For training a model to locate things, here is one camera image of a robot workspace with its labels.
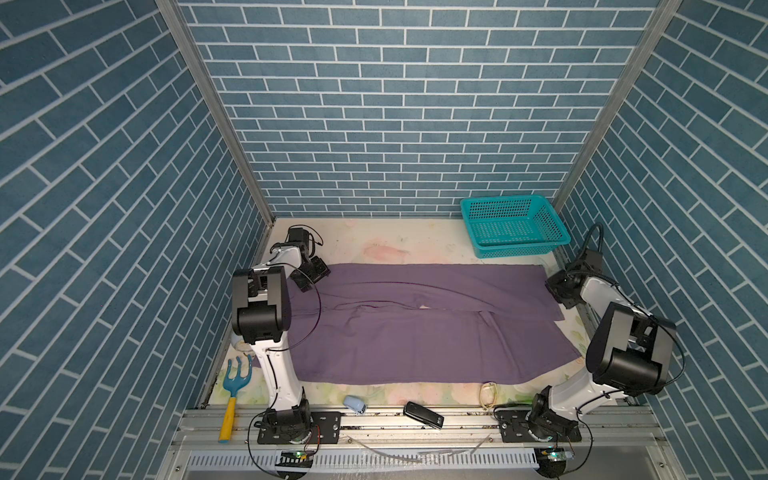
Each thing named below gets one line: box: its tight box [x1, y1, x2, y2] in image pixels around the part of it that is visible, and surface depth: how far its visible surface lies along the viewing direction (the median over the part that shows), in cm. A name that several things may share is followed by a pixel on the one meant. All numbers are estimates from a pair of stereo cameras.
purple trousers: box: [285, 264, 583, 385], surface depth 93 cm
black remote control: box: [403, 401, 445, 430], surface depth 75 cm
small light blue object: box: [343, 395, 366, 414], surface depth 78 cm
